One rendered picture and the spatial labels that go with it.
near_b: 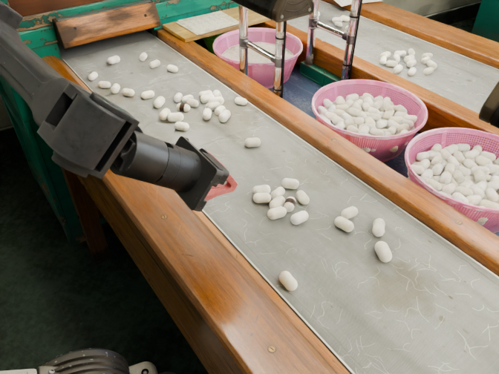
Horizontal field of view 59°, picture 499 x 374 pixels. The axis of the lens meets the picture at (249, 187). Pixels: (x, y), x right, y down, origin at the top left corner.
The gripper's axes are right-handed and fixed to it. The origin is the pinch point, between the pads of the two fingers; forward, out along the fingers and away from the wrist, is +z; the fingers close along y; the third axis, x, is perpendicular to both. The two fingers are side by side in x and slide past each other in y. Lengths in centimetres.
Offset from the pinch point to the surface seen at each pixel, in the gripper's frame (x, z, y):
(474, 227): -13.8, 32.4, -22.1
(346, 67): -30, 52, 34
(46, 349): 90, 26, 54
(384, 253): -3.1, 20.0, -17.3
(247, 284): 10.3, 3.2, -10.3
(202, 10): -24, 40, 90
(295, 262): 5.8, 12.5, -9.5
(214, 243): 10.0, 3.4, -0.5
